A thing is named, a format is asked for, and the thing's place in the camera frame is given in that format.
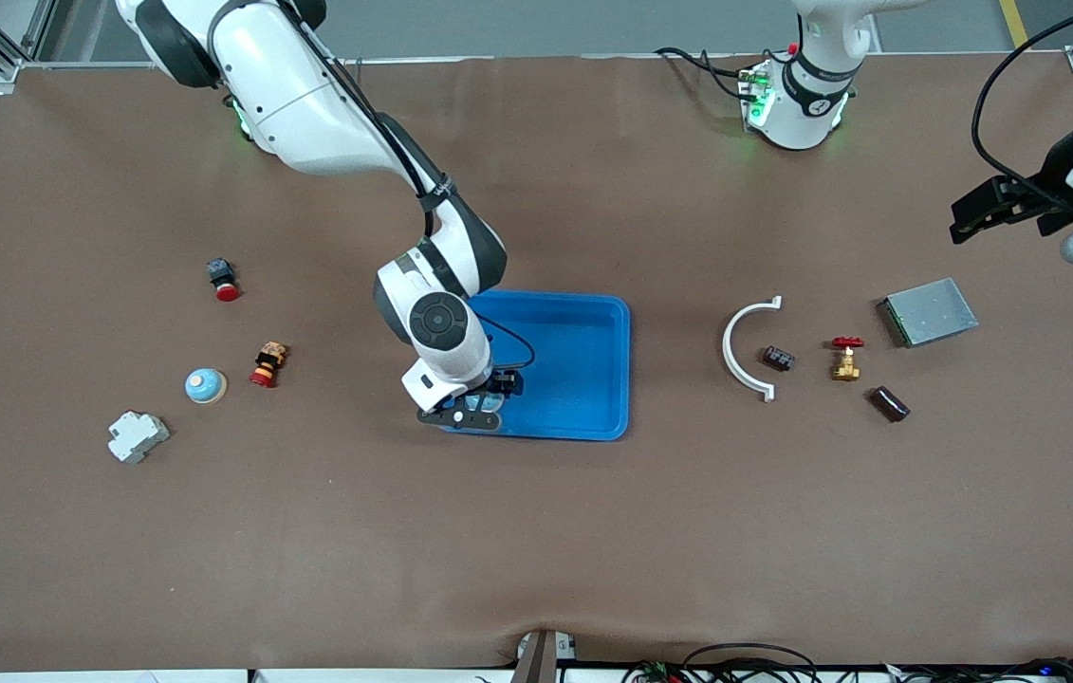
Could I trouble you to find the dark brown rectangular part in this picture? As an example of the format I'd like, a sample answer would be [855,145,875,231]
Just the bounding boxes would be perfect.
[866,384,912,424]

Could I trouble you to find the blue plastic tray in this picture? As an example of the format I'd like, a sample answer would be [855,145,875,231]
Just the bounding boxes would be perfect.
[434,289,632,442]

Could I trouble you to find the grey metal box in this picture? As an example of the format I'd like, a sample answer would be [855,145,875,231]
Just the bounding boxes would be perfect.
[877,277,980,349]

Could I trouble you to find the brown table cover sheet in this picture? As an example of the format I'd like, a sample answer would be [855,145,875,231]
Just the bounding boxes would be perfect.
[0,52,1073,676]

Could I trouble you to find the red emergency stop yellow button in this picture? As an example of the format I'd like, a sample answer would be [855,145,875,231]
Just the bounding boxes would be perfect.
[249,341,290,390]

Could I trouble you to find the red push button black body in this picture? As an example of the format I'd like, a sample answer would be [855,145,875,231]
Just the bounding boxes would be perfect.
[206,258,242,303]

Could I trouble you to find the white circuit breaker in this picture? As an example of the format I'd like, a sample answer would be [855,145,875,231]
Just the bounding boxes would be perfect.
[107,410,171,465]

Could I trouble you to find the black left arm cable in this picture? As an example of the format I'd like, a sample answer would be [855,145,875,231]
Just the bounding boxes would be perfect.
[971,0,1073,205]

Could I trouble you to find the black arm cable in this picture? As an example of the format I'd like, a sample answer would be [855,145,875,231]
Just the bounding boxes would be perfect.
[304,28,537,373]
[971,0,1073,205]

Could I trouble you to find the brass valve red handle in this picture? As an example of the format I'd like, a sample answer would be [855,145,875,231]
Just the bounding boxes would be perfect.
[829,335,866,383]

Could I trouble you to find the white curved plastic bracket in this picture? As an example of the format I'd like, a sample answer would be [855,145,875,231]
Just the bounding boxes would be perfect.
[722,296,784,403]

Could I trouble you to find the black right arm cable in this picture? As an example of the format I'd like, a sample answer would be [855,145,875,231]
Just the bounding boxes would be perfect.
[304,28,537,373]

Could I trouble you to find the metal table edge bracket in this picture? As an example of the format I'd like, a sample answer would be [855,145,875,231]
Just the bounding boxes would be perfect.
[509,630,579,683]

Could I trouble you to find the coloured wire bundle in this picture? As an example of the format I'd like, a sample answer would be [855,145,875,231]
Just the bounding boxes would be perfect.
[621,661,689,683]

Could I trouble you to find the black base cable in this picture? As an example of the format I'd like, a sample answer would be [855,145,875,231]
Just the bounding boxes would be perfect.
[655,46,755,101]

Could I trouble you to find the black looped cable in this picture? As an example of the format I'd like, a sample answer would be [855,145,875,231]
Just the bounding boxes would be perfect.
[683,643,822,683]

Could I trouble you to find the black cable bundle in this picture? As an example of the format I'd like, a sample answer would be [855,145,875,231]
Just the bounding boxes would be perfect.
[887,656,1073,683]

